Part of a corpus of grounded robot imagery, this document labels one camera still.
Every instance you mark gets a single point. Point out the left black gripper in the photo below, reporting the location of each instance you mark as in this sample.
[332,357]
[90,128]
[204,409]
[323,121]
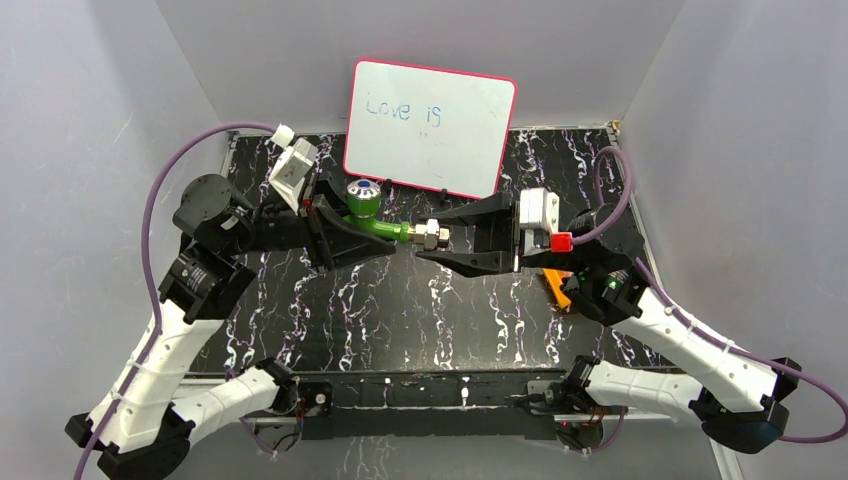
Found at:
[312,231]

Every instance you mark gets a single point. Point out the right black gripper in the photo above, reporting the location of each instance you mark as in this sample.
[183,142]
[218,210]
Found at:
[493,237]

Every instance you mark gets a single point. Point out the green water faucet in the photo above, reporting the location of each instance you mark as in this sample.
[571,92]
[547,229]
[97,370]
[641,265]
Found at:
[363,198]

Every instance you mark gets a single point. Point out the silver hex nut fitting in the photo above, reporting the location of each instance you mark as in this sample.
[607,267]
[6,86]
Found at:
[430,235]

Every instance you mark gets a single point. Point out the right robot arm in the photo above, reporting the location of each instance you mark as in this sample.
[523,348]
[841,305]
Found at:
[736,402]

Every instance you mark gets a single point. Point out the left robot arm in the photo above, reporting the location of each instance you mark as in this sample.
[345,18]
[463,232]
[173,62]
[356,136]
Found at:
[141,429]

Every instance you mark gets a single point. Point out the orange parts bin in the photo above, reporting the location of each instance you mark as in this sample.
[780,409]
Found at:
[556,280]

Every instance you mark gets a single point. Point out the pink framed whiteboard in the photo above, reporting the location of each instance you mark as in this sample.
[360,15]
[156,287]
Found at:
[429,128]

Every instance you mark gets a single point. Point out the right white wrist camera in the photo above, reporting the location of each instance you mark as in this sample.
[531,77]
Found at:
[538,222]

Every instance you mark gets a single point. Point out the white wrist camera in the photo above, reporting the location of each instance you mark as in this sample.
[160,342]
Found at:
[538,222]
[288,175]

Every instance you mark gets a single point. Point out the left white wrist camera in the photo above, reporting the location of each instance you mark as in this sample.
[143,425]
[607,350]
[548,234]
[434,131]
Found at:
[288,175]

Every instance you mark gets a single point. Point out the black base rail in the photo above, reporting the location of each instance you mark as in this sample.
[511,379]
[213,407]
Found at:
[449,403]

